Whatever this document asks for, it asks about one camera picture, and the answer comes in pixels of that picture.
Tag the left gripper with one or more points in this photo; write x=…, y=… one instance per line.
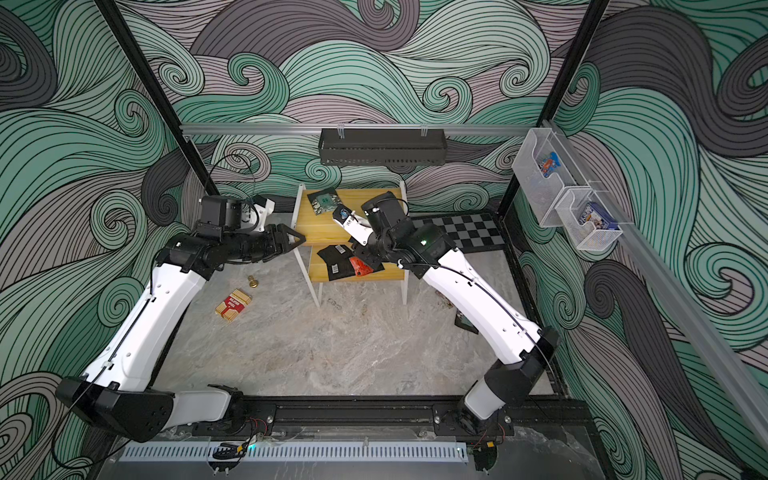
x=283, y=245

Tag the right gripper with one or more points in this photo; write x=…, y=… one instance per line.
x=385, y=257

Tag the jasmine tea bag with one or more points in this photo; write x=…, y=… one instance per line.
x=324, y=201
x=462, y=322

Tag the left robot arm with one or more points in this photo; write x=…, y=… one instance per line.
x=114, y=392

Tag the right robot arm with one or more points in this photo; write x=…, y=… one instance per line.
x=523, y=349

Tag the red tea bag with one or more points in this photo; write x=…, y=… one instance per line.
x=360, y=268

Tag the black tea bag lower left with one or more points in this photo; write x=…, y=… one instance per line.
x=334, y=252

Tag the black tea bag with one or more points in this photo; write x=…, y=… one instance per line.
x=334, y=252
x=340, y=269

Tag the black tea bag lower front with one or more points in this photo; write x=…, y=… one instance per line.
x=340, y=269

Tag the checkered board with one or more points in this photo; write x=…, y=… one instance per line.
x=471, y=232

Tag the red striped box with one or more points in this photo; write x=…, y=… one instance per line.
x=233, y=305

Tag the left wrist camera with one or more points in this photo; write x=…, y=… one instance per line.
x=255, y=212

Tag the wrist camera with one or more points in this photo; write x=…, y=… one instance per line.
x=255, y=212
x=357, y=227

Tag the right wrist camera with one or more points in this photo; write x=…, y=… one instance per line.
x=357, y=227

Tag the black wall tray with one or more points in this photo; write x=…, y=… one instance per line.
x=398, y=148

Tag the aluminium wall rail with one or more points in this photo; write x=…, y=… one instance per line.
x=303, y=129

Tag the clear wall bin upper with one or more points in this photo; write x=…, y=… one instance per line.
x=546, y=166

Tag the clear wall bin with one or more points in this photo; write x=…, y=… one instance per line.
x=546, y=166
x=587, y=222

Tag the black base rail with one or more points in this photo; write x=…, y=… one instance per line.
x=439, y=414

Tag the clear wall bin lower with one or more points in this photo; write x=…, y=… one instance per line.
x=587, y=222

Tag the white slotted cable duct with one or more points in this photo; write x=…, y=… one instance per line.
x=302, y=451

